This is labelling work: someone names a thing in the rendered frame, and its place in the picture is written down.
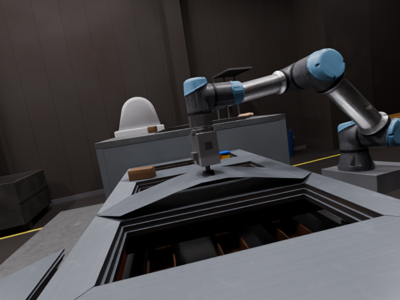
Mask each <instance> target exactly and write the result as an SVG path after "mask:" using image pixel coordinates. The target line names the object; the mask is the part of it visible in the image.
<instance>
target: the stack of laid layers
mask: <svg viewBox="0 0 400 300"><path fill-rule="evenodd" d="M189 162H190V163H193V164H195V163H194V161H193V160H189V161H182V162H176V163H172V164H166V165H159V166H156V167H155V171H159V170H165V169H169V168H176V167H182V166H186V165H191V164H189ZM231 166H237V167H263V166H261V165H259V164H256V163H254V162H251V161H248V162H242V163H238V164H232V165H226V166H222V167H231ZM311 173H312V172H311ZM311 173H310V174H309V175H307V176H306V177H305V178H304V179H289V178H267V177H246V178H242V179H237V180H231V181H228V182H222V183H216V184H212V185H206V186H201V187H195V188H191V189H186V190H182V191H180V192H177V193H174V194H172V195H170V196H167V197H165V198H163V199H160V200H158V201H156V202H153V203H151V204H149V205H146V206H144V207H142V208H139V209H137V210H134V211H132V212H129V213H127V214H125V215H122V216H120V217H116V216H97V215H96V216H97V217H102V218H107V219H110V220H115V221H120V225H119V227H118V229H117V232H116V234H115V237H114V239H113V242H112V244H111V247H110V250H109V251H108V254H107V257H106V259H105V262H104V265H103V266H102V269H101V272H100V274H99V276H98V279H97V281H96V284H95V286H99V285H104V284H107V283H112V282H116V280H117V276H118V272H119V269H120V265H121V261H122V259H123V255H124V250H125V248H126V244H127V240H128V238H130V237H134V236H139V235H144V234H147V233H152V232H157V231H161V230H166V229H171V228H174V227H180V226H185V225H188V224H193V223H198V222H202V221H207V220H212V219H215V218H220V217H225V216H228V215H233V214H239V213H244V212H247V211H252V210H257V209H261V208H266V207H271V206H274V205H279V204H284V203H288V202H293V201H298V200H302V199H305V200H307V201H309V202H311V203H313V204H315V205H317V206H319V207H321V208H322V209H324V210H326V211H328V212H330V213H332V214H334V215H336V216H338V217H340V218H342V219H344V220H346V221H348V222H350V223H356V222H359V221H364V220H368V219H371V218H376V217H380V216H383V215H381V214H379V213H376V212H374V211H372V210H369V209H366V208H364V207H361V206H359V205H357V204H354V203H352V202H349V201H347V200H344V199H342V198H340V197H337V196H334V195H332V194H330V193H327V192H325V191H323V190H320V189H317V188H315V187H312V186H310V185H308V184H305V182H306V181H307V179H308V178H309V176H310V175H311ZM180 175H182V174H178V175H174V176H168V177H162V178H158V179H152V180H146V181H142V182H136V185H135V188H134V190H133V192H132V195H133V194H136V193H138V192H141V191H143V190H145V189H148V188H151V187H153V186H155V185H158V184H160V183H162V182H164V181H167V180H169V179H172V178H174V177H177V176H180Z"/></svg>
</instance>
